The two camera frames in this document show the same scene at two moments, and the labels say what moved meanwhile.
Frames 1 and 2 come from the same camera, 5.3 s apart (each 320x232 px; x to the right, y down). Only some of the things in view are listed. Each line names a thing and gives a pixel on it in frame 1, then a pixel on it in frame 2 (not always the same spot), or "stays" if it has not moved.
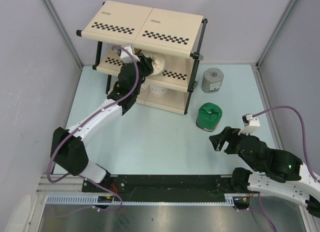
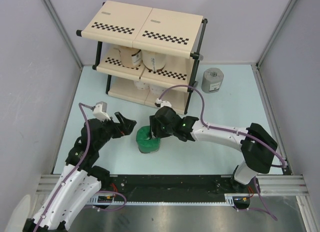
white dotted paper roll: x=144 y=85 stays
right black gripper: x=227 y=133 to x=154 y=124
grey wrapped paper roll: x=212 y=80 stays
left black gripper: x=145 y=63 to x=124 y=127
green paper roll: x=209 y=115 to x=146 y=145
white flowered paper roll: x=158 y=90 stays
